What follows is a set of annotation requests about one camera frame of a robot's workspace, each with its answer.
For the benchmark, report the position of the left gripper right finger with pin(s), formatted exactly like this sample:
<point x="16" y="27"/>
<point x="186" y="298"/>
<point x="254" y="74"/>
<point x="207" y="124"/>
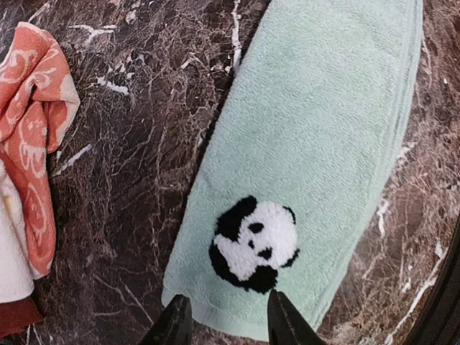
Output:
<point x="286" y="326"/>

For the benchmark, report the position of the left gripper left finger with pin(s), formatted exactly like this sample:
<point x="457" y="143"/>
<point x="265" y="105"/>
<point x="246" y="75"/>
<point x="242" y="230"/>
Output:
<point x="174" y="326"/>

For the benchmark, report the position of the mint green panda towel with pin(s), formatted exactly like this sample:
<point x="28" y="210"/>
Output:
<point x="306" y="140"/>

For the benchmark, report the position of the dark red towel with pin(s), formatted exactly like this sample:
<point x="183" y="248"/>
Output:
<point x="16" y="316"/>

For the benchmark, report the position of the cream white towel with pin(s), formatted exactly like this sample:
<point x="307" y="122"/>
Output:
<point x="16" y="276"/>

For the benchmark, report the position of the orange patterned towel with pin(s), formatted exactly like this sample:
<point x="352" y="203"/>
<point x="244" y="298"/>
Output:
<point x="39" y="102"/>

